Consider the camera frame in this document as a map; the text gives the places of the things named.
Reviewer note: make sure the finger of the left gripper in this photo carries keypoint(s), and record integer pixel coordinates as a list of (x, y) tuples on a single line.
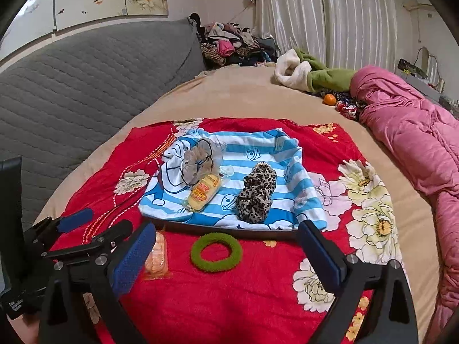
[(104, 242), (46, 232)]

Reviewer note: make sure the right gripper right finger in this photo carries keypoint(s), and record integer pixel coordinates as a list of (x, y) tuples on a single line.
[(391, 315)]

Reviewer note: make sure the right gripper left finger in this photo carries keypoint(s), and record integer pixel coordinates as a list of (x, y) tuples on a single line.
[(106, 276)]

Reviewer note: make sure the yellow rice cracker packet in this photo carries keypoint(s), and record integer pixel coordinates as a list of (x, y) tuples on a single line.
[(203, 192)]

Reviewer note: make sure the leopard print scrunchie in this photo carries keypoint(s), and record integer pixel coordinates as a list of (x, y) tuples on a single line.
[(254, 200)]

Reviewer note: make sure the orange cracker packet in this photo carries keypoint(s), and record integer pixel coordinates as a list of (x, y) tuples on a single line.
[(156, 264)]

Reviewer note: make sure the grey scrunchie in bag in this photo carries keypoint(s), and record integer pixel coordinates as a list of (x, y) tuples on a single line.
[(197, 161)]

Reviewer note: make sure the grey quilted headboard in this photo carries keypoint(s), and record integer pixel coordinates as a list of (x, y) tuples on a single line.
[(62, 102)]

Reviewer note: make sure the blue striped cloth tray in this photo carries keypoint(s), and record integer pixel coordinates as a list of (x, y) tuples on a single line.
[(235, 154)]

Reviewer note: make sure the pink quilted duvet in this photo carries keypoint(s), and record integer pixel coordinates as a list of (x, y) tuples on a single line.
[(423, 139)]

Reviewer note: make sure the pile of clothes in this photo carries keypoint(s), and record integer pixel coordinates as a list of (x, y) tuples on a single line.
[(226, 44)]

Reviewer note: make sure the red patterned small item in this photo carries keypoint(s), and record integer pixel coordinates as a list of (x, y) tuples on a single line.
[(349, 111)]

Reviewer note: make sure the orange fruit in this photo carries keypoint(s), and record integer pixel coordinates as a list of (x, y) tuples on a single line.
[(329, 99)]

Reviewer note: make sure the green white fleece garment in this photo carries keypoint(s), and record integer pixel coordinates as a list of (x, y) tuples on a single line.
[(298, 70)]

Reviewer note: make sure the white striped curtain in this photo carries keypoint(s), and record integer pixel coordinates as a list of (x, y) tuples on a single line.
[(346, 34)]

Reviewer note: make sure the floral wall painting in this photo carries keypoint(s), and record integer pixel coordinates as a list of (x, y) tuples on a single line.
[(37, 18)]

